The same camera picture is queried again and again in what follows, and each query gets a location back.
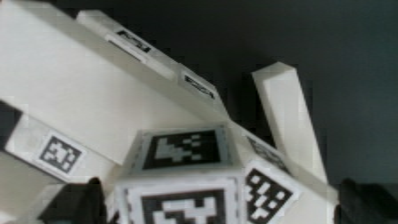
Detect white U-shaped fence frame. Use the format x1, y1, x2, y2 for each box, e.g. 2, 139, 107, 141
253, 62, 327, 183

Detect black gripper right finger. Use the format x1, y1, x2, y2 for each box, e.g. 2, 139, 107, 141
334, 178, 398, 224

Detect white tagged nut cube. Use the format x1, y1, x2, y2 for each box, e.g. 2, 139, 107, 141
116, 125, 301, 224

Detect white chair backrest part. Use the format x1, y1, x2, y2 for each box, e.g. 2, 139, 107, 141
0, 0, 338, 224

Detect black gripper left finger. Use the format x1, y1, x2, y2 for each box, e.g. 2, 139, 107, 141
15, 176, 109, 224

